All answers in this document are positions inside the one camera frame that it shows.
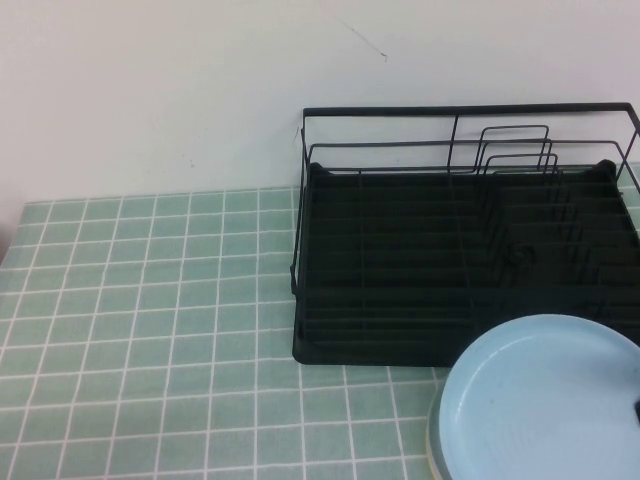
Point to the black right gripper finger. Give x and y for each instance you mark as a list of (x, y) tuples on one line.
[(637, 411)]

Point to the light blue round plate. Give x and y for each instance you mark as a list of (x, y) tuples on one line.
[(530, 400)]

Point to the light green round plate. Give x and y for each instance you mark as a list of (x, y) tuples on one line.
[(436, 425)]

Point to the pale yellow round plate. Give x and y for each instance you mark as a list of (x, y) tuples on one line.
[(432, 465)]

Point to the black plastic drip tray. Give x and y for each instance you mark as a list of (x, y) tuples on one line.
[(400, 280)]

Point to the green tile pattern tablecloth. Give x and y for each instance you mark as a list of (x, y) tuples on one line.
[(150, 310)]

